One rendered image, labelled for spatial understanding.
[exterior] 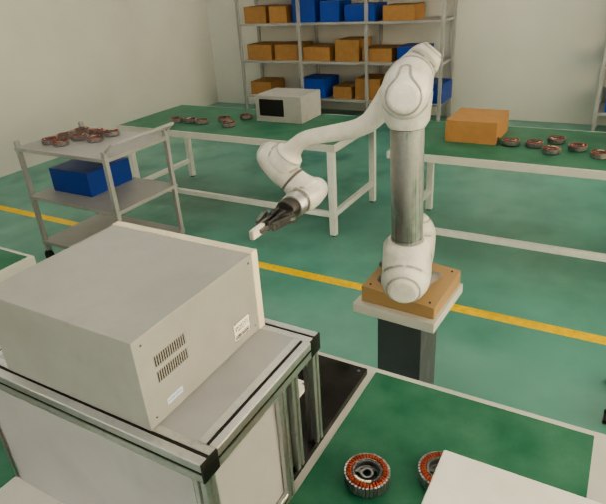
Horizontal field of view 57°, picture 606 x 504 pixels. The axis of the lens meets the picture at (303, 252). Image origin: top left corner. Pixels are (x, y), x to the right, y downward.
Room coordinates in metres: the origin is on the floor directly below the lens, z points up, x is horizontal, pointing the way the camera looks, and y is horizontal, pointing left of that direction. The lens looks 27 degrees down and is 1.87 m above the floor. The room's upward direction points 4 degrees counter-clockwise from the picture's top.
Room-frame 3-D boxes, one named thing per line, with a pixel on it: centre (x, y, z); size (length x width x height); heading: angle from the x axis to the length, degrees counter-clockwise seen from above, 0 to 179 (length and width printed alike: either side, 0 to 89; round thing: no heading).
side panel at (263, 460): (0.82, 0.14, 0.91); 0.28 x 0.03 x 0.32; 149
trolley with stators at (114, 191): (3.86, 1.41, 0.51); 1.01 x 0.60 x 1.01; 59
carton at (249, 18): (8.74, 0.36, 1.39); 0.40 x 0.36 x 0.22; 150
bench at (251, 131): (4.85, 0.44, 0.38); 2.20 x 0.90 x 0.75; 59
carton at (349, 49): (8.00, -0.87, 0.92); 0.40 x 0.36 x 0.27; 147
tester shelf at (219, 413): (1.06, 0.38, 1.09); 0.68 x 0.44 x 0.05; 59
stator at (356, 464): (0.96, -0.12, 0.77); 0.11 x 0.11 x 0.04
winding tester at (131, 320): (1.06, 0.39, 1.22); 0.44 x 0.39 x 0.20; 59
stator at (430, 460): (0.95, -0.30, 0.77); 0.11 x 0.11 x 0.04
